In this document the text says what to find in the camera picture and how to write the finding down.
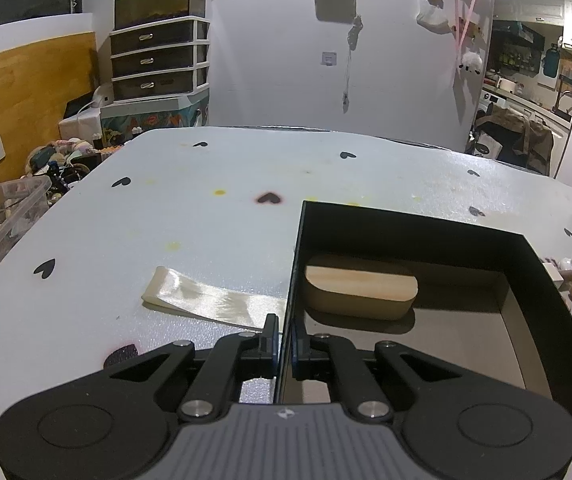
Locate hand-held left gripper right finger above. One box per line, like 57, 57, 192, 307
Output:
291, 327, 461, 423

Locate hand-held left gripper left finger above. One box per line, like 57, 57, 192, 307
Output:
108, 314, 281, 423

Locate oval wooden block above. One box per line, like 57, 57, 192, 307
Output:
305, 255, 419, 322

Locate black cardboard box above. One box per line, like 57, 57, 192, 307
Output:
272, 200, 572, 436

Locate white plastic block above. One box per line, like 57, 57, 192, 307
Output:
540, 259, 566, 290

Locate cream satin ribbon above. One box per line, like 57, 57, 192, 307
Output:
141, 266, 289, 333

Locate white heart-print table cover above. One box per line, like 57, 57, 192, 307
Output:
0, 127, 572, 480

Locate colourful patterned cabinet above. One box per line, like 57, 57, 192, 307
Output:
100, 92, 211, 150

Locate pile of plush toys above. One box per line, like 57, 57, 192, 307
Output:
25, 137, 103, 197

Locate clear plastic storage bin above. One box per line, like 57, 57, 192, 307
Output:
0, 175, 53, 303

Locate white appliance with dark lid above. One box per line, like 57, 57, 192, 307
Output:
58, 85, 115, 142

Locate chair with brown cloth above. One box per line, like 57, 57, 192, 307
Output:
472, 105, 555, 177

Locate white plastic drawer unit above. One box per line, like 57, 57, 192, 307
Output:
108, 17, 211, 106

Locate white washing machine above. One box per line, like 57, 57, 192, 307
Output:
480, 90, 507, 117

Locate white plush toy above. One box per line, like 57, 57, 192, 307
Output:
458, 52, 484, 79

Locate white hanging bag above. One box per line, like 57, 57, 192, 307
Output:
416, 0, 452, 34

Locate pink hanging ribbons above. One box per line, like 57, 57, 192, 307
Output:
453, 0, 479, 57

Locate shelf of dark bottles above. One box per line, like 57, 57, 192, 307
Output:
498, 35, 542, 74

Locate blue hanging bottle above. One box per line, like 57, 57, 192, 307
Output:
543, 45, 562, 79

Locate hanging grey cord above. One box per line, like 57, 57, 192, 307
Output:
341, 15, 365, 114

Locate white kitchen wall cabinet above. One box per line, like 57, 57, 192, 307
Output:
494, 0, 572, 52

